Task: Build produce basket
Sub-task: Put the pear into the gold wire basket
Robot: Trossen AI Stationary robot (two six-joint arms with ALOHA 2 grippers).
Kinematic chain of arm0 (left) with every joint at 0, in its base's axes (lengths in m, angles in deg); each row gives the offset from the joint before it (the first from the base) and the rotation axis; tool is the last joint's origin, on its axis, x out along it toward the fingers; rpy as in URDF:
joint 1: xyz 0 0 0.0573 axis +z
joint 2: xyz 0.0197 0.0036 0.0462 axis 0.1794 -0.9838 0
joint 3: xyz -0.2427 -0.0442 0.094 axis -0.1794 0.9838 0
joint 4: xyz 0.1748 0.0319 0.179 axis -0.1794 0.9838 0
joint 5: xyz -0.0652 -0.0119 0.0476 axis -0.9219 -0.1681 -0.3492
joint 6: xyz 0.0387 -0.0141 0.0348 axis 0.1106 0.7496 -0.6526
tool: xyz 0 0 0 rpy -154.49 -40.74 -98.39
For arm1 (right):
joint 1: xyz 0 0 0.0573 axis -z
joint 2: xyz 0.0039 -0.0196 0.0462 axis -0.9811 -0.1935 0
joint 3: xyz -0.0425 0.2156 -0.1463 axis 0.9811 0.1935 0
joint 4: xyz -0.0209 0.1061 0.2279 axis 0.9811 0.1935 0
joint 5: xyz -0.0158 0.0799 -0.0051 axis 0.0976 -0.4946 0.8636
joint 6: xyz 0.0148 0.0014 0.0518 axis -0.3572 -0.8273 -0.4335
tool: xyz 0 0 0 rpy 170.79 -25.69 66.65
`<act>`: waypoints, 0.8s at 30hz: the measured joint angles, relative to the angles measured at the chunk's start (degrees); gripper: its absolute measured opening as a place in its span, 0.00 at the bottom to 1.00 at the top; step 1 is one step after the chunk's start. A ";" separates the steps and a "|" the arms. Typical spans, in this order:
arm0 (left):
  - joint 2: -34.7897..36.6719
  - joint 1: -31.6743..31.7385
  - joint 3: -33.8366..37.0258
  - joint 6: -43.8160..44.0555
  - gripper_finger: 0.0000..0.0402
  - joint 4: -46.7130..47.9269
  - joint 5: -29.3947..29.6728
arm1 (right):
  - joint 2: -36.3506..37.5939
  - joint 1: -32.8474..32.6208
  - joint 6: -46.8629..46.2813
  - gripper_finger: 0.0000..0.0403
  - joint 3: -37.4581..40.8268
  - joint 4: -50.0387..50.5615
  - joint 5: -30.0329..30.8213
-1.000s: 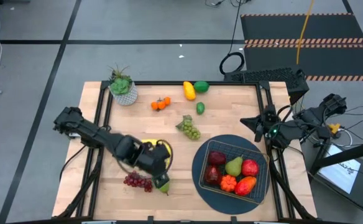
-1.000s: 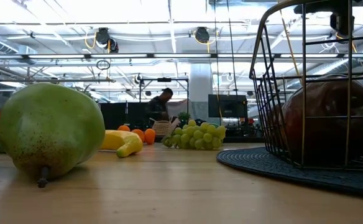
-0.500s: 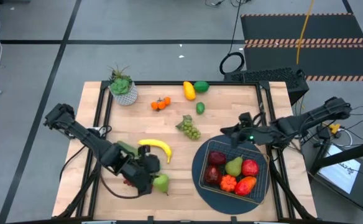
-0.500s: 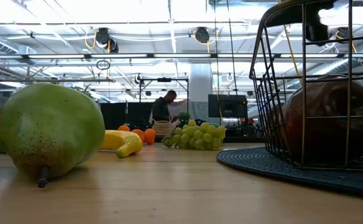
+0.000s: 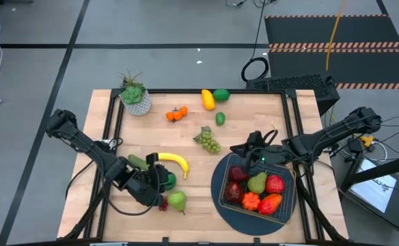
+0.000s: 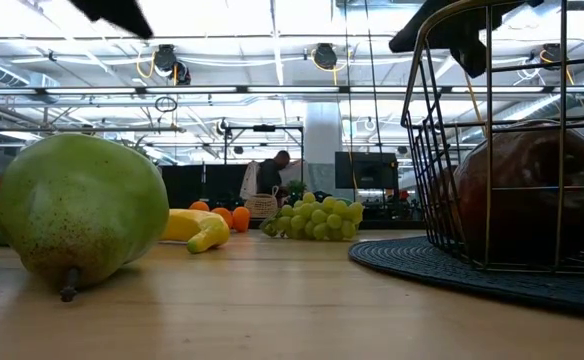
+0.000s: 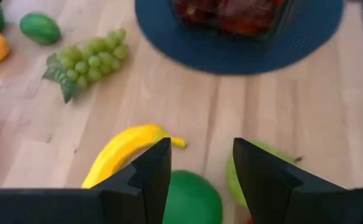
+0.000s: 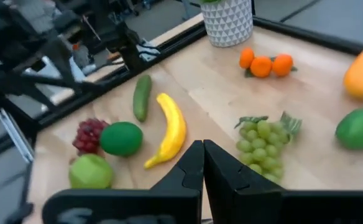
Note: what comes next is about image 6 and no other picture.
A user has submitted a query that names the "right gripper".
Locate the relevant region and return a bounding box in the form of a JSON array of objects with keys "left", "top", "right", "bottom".
[{"left": 389, "top": 0, "right": 544, "bottom": 79}]

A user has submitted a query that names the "dark red apple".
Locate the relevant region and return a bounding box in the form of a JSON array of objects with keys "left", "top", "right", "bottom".
[{"left": 454, "top": 119, "right": 584, "bottom": 266}]

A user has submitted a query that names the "green pear with stem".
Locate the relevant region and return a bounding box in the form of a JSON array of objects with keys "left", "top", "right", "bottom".
[{"left": 0, "top": 132, "right": 171, "bottom": 304}]

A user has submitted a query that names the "yellow banana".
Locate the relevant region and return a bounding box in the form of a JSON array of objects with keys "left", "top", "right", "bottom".
[{"left": 159, "top": 208, "right": 232, "bottom": 255}]

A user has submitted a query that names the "orange tomato cluster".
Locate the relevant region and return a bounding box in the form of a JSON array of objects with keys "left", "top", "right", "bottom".
[{"left": 188, "top": 199, "right": 252, "bottom": 234}]

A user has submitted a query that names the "wicker basket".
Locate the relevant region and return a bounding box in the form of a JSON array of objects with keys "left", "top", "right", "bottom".
[{"left": 244, "top": 185, "right": 280, "bottom": 219}]

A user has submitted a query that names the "black background monitor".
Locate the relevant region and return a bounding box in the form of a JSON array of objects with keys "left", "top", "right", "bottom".
[{"left": 335, "top": 151, "right": 400, "bottom": 191}]

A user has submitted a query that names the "black partition panel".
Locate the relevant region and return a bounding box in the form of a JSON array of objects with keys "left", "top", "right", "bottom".
[{"left": 160, "top": 163, "right": 253, "bottom": 211}]

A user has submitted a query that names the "small green background plant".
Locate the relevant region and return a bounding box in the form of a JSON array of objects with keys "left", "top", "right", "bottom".
[{"left": 285, "top": 179, "right": 309, "bottom": 200}]

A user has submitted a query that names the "person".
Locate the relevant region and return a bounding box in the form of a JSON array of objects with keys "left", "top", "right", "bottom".
[{"left": 255, "top": 149, "right": 293, "bottom": 201}]

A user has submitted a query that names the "green grape bunch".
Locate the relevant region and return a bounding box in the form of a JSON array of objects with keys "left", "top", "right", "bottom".
[{"left": 260, "top": 191, "right": 365, "bottom": 242}]

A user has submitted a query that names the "white cloth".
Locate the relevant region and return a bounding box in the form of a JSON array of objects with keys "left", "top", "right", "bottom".
[{"left": 239, "top": 160, "right": 261, "bottom": 201}]

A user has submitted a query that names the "round dark blue placemat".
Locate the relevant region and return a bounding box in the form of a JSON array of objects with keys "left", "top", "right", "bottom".
[{"left": 347, "top": 235, "right": 584, "bottom": 319}]

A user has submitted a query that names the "black ceiling cord reel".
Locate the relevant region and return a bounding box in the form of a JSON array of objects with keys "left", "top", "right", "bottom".
[
  {"left": 151, "top": 42, "right": 193, "bottom": 86},
  {"left": 312, "top": 42, "right": 339, "bottom": 71},
  {"left": 539, "top": 42, "right": 564, "bottom": 65}
]

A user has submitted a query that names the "yellow hanging cable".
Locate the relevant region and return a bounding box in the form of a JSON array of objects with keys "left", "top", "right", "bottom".
[{"left": 464, "top": 74, "right": 488, "bottom": 139}]

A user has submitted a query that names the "gold rimmed wire basket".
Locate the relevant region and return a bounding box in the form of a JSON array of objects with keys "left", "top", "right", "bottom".
[{"left": 400, "top": 0, "right": 584, "bottom": 275}]

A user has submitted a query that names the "black metal gantry frame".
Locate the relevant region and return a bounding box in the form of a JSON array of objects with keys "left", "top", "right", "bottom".
[{"left": 223, "top": 123, "right": 306, "bottom": 201}]

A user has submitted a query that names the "black aluminium table frame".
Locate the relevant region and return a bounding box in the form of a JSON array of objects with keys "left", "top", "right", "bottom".
[{"left": 161, "top": 217, "right": 426, "bottom": 232}]

